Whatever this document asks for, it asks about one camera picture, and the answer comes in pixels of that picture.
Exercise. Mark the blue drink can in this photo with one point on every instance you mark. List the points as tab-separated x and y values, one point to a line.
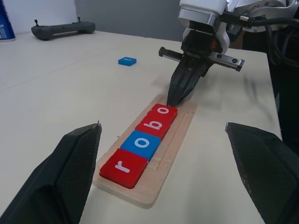
5	21

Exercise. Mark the red letter tile b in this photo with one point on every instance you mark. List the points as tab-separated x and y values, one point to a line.
154	124

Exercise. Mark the wooden letter tray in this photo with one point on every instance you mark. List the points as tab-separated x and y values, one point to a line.
172	154

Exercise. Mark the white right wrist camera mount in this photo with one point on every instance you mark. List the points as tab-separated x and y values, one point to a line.
201	11

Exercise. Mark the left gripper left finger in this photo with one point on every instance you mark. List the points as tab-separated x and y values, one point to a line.
58	177

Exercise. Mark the grey remote controller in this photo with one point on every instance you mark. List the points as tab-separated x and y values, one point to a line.
63	29

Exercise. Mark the red letter tile o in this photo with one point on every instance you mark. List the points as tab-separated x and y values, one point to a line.
163	112

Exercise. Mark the blue letter tile t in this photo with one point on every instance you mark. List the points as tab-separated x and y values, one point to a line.
127	61

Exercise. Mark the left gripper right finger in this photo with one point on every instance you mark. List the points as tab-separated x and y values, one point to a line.
268	168

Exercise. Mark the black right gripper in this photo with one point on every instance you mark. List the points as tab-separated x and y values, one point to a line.
198	44

